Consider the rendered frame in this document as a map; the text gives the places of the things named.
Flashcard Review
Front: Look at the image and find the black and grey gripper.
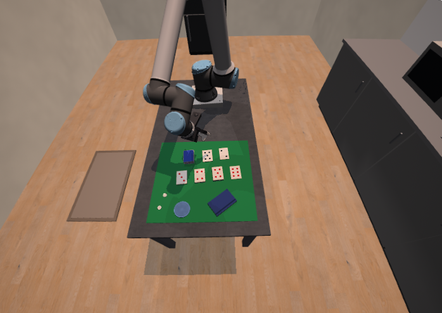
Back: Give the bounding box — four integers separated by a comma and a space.
181, 127, 211, 143

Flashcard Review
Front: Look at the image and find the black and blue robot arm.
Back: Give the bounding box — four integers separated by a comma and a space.
143, 0, 239, 137

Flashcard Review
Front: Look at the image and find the blue flat disc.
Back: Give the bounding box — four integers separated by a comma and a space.
174, 201, 190, 218

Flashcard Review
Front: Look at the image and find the blue rectangular tile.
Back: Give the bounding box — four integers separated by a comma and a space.
184, 150, 194, 162

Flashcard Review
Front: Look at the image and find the green felt table mat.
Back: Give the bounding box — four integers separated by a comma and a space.
146, 141, 258, 223

